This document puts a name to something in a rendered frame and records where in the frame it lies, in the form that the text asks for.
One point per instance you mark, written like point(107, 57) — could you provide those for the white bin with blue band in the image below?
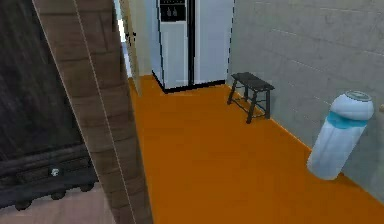
point(340, 140)

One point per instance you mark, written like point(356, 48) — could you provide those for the small black stool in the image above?
point(254, 87)

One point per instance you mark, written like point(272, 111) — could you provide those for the white double-door fridge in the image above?
point(210, 43)

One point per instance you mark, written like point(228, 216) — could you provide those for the dark wooden cabinet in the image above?
point(30, 100)

